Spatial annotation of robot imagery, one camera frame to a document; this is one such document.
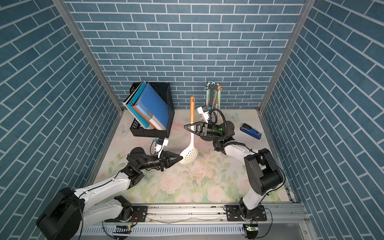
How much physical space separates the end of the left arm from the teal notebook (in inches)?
13.0

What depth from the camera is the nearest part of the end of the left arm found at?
2.00 ft

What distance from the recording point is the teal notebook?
2.83ft
